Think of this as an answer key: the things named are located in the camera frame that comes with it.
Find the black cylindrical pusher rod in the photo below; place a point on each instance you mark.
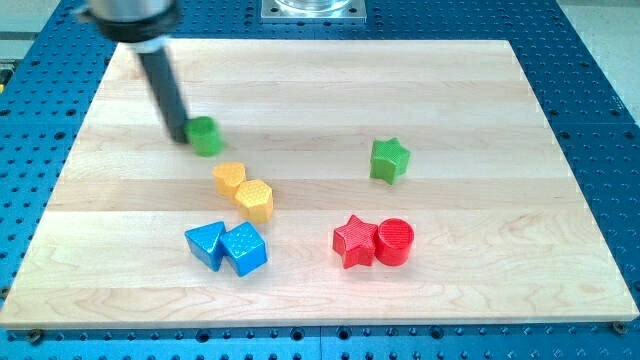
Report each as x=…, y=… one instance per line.
x=162, y=81

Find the green cylinder block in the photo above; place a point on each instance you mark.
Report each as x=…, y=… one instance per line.
x=204, y=136

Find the green star block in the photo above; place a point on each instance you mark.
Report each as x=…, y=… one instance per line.
x=389, y=160

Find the red star block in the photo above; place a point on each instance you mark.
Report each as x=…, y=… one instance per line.
x=355, y=242

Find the blue perforated metal table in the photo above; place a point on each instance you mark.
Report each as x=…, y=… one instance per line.
x=51, y=90

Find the yellow heart block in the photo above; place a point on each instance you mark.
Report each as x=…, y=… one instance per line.
x=228, y=176

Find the yellow hexagon block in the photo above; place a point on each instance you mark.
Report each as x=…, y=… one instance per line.
x=255, y=201

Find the blue triangle block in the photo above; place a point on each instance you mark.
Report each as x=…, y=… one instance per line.
x=204, y=243

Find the blue cube block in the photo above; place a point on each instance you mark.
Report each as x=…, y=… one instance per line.
x=245, y=248

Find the light wooden board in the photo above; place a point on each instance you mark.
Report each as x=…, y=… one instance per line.
x=502, y=232

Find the red cylinder block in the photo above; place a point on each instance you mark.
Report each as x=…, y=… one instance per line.
x=393, y=241

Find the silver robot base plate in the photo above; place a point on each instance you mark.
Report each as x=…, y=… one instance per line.
x=312, y=11

